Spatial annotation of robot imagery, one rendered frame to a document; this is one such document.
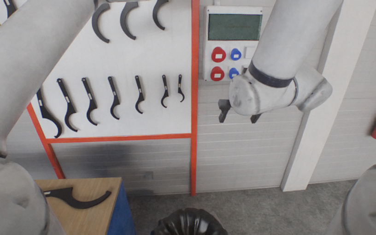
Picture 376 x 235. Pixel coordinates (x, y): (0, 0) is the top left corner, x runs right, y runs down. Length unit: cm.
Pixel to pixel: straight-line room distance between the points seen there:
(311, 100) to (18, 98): 58
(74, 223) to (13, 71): 95
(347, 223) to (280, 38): 26
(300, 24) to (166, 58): 130
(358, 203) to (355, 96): 221
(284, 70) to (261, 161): 199
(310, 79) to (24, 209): 52
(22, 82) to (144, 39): 119
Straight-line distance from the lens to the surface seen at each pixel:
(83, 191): 140
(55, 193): 145
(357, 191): 27
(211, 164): 216
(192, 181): 225
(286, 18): 34
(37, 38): 49
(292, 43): 35
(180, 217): 152
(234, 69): 150
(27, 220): 25
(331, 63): 200
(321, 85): 50
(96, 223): 121
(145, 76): 161
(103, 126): 189
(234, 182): 243
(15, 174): 28
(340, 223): 29
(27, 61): 46
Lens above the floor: 189
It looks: 29 degrees down
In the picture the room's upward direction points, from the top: straight up
